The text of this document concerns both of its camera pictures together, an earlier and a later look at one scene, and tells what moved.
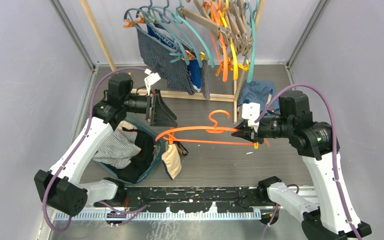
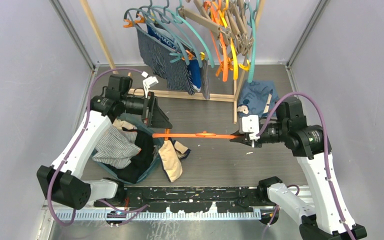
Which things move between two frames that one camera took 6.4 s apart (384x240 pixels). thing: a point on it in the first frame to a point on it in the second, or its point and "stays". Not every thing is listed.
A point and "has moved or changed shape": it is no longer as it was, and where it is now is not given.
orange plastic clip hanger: [214, 127] to [167, 135]
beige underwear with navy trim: [171, 160] has moved or changed shape
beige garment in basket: [126, 125] stays
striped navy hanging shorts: [167, 64] stays
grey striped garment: [117, 148] stays
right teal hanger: [252, 19] stays
